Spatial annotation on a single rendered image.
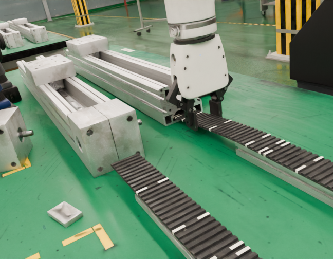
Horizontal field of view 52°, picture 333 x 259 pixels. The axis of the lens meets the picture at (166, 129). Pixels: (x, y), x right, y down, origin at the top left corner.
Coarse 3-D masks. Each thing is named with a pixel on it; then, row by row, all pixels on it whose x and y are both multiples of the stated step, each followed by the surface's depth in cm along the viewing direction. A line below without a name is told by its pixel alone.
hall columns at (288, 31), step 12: (72, 0) 999; (84, 0) 1001; (276, 0) 360; (288, 0) 347; (300, 0) 337; (312, 0) 346; (84, 12) 1011; (276, 12) 365; (288, 12) 352; (300, 12) 342; (312, 12) 351; (84, 24) 1021; (276, 24) 371; (288, 24) 357; (300, 24) 347; (276, 36) 377; (288, 36) 363; (276, 48) 383; (288, 48) 368
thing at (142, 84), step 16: (80, 64) 123; (96, 64) 104; (112, 64) 98; (128, 64) 101; (144, 64) 92; (96, 80) 111; (112, 80) 96; (128, 80) 84; (144, 80) 78; (160, 80) 85; (128, 96) 88; (144, 96) 78; (160, 96) 73; (144, 112) 82; (160, 112) 73
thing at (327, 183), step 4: (332, 176) 43; (324, 180) 42; (328, 180) 42; (332, 180) 42; (320, 184) 42; (324, 184) 42; (328, 184) 42; (332, 184) 42; (328, 188) 41; (332, 188) 41
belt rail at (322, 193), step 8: (240, 144) 56; (240, 152) 57; (248, 152) 56; (248, 160) 56; (256, 160) 54; (264, 160) 53; (264, 168) 53; (272, 168) 51; (280, 168) 49; (280, 176) 50; (288, 176) 48; (296, 176) 47; (296, 184) 47; (304, 184) 46; (312, 184) 45; (312, 192) 45; (320, 192) 44; (328, 192) 43; (328, 200) 43
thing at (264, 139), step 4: (264, 136) 55; (268, 136) 55; (272, 136) 55; (256, 140) 54; (260, 140) 54; (264, 140) 54; (268, 140) 54; (248, 144) 54; (252, 144) 54; (256, 144) 53; (260, 144) 53; (248, 148) 53; (252, 148) 53
